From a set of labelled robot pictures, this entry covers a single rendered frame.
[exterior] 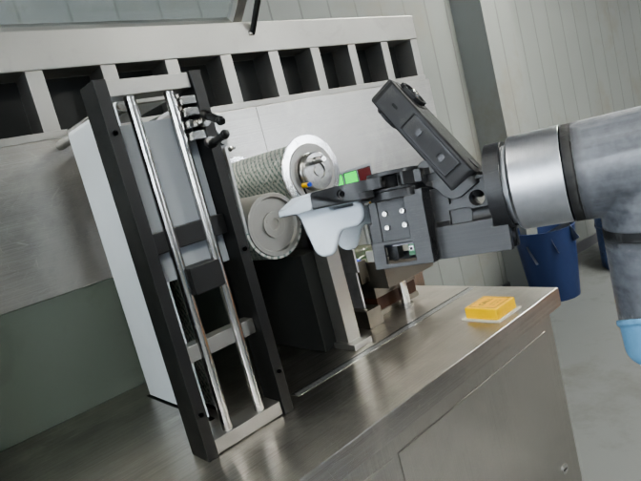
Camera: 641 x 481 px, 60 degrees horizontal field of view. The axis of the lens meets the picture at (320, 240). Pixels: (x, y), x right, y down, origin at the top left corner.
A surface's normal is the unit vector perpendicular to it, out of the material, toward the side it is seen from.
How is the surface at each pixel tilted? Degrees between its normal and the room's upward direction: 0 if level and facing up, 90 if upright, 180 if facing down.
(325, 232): 82
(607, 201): 125
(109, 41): 90
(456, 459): 90
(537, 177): 80
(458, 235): 82
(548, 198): 111
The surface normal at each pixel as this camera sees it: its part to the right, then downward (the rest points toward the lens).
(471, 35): -0.78, 0.29
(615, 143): -0.51, -0.23
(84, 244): 0.65, -0.05
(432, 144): -0.49, 0.08
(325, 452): -0.25, -0.96
